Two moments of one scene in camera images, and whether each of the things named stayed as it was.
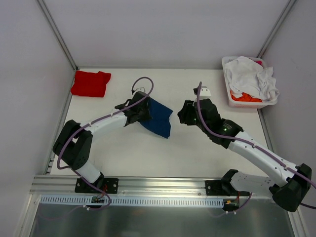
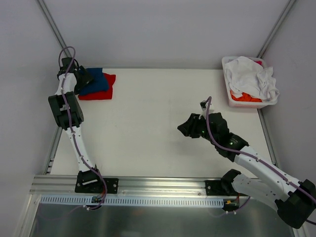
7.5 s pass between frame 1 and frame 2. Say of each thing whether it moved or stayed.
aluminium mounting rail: stayed
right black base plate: stayed
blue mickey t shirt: moved
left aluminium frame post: stayed
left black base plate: stayed
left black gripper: moved
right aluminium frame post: stayed
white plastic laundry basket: stayed
